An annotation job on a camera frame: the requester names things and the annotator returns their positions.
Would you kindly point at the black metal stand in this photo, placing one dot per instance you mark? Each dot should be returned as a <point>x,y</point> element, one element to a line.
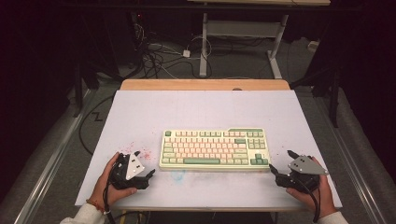
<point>334,105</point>
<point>77,99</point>

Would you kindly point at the white metal frame desk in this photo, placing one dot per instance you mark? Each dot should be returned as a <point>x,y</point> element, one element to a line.
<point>239,28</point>

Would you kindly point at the aluminium floor rail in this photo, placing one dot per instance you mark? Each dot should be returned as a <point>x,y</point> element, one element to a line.
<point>361,186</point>
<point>55,155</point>

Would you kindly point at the white table cover sheet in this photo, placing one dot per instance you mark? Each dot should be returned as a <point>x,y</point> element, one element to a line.
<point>202,109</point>

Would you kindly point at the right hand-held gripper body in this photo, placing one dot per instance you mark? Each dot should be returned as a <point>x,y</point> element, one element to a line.
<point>306,165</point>

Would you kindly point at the small white box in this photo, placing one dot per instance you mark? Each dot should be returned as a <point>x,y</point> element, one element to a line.
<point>313,46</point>

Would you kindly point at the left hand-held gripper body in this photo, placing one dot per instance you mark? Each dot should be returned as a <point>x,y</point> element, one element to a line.
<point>134,166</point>

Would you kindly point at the white power adapter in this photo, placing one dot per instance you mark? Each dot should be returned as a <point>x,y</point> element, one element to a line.
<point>186,53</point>

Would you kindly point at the person's left hand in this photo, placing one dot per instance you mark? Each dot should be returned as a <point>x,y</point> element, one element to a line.
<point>101,188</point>

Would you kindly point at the person's right hand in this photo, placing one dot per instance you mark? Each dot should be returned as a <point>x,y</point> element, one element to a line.
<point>325,199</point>

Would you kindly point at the green and cream keyboard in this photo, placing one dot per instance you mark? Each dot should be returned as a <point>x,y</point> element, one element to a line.
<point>214,149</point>

